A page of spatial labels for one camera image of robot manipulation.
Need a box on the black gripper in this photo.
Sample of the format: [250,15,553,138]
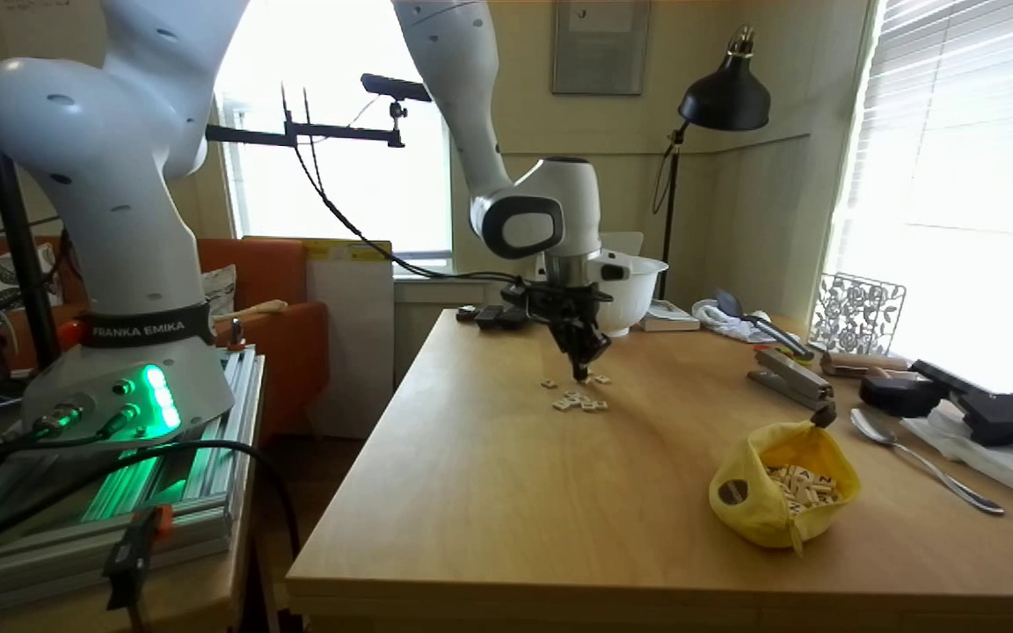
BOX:
[502,283,611,380]

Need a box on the white franka robot arm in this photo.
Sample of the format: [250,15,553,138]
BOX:
[0,0,610,430]

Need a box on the white plastic colander bowl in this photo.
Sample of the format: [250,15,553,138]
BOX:
[596,250,667,339]

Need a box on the large black remote control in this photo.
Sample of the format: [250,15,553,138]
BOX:
[458,307,535,332]

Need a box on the grey metal stapler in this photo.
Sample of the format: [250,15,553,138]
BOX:
[749,347,834,408]

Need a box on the yellow pouch of tiles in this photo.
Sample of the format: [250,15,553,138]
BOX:
[708,421,862,548]

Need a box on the metal spoon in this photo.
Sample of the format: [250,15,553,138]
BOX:
[849,408,1005,518]

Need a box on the black desk lamp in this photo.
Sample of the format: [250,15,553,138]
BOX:
[653,27,770,262]

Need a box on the orange box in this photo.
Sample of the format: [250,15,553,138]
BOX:
[198,239,331,440]

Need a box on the white cloth with teal item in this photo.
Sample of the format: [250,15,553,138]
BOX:
[904,406,1013,488]

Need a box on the white wire lattice cube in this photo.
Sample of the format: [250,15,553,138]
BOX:
[813,270,908,354]

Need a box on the grey picture frame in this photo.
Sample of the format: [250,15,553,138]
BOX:
[549,0,653,100]

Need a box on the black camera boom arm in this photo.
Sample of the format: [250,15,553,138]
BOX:
[205,75,432,148]

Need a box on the aluminium extrusion robot base frame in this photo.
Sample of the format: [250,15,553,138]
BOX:
[0,347,264,609]

